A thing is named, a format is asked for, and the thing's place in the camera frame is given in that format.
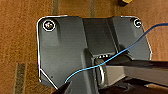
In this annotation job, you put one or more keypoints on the yellow legged game table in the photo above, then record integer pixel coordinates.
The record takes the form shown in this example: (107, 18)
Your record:
(125, 2)

